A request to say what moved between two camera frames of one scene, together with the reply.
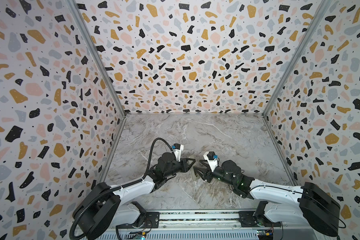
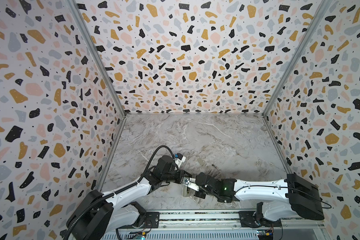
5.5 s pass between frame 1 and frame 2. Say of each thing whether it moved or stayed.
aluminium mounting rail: stayed
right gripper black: moved
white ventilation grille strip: stayed
